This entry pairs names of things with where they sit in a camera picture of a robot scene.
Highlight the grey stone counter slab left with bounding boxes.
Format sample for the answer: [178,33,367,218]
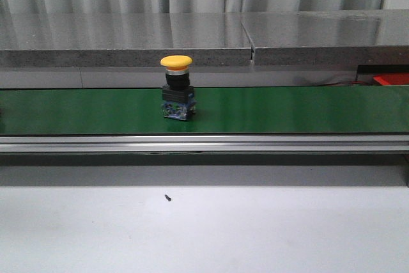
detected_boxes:
[1,13,252,67]

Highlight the green conveyor belt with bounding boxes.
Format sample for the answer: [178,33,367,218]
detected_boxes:
[1,86,408,135]

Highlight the red plastic tray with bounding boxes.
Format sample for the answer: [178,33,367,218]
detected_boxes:
[373,73,409,86]

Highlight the conveyor support leg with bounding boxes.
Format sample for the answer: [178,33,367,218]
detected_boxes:
[403,154,409,187]

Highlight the aluminium conveyor side rail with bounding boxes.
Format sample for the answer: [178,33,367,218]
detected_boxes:
[1,134,408,153]

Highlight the red and black wire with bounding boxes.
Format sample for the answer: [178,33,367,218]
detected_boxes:
[313,80,373,88]

